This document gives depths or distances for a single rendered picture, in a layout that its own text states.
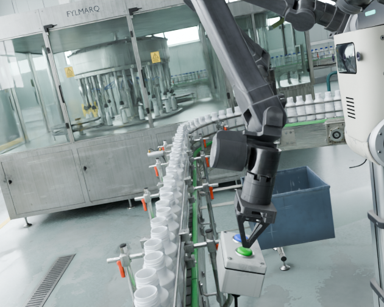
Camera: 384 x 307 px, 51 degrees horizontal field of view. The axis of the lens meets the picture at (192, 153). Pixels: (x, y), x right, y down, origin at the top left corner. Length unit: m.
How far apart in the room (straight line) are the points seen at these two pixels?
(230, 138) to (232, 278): 0.27
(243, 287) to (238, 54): 0.45
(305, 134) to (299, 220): 1.19
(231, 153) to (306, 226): 0.98
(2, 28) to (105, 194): 2.09
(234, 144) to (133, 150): 3.83
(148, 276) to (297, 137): 2.13
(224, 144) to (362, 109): 0.55
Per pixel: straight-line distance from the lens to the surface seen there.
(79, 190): 4.78
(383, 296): 1.44
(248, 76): 0.77
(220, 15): 0.82
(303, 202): 1.61
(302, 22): 1.42
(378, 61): 1.15
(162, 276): 0.75
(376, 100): 1.16
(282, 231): 1.64
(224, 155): 0.71
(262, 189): 0.74
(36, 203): 4.99
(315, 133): 2.73
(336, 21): 1.43
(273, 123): 0.73
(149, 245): 0.83
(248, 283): 0.80
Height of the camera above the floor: 1.48
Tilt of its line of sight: 12 degrees down
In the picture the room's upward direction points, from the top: 11 degrees counter-clockwise
